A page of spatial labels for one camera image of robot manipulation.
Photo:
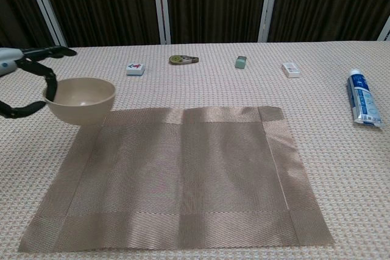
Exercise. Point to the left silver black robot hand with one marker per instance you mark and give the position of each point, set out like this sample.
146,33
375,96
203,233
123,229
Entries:
9,59

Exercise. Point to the pink beige bowl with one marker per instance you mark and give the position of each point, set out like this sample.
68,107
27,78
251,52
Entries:
82,104

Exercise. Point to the brown woven placemat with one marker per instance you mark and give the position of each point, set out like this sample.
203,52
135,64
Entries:
182,181

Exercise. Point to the black pleated curtain panel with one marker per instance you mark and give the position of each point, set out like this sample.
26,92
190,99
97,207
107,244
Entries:
329,1
15,4
213,4
100,4

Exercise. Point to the white mahjong tile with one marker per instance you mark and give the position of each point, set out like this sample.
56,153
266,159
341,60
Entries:
135,69

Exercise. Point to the olive correction tape dispenser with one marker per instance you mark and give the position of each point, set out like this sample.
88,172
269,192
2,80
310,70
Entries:
179,60

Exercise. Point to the beige waffle-weave tablecloth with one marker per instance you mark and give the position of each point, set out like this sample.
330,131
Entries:
213,89

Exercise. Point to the small green eraser block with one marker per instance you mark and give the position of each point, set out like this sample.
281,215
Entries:
241,62

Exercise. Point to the small white printed box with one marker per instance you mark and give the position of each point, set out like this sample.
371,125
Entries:
291,70

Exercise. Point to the blue white toothpaste tube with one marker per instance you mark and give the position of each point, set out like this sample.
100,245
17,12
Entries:
364,101

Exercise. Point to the aluminium screen post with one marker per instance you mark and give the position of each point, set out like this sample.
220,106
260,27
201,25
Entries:
268,7
385,31
161,7
45,8

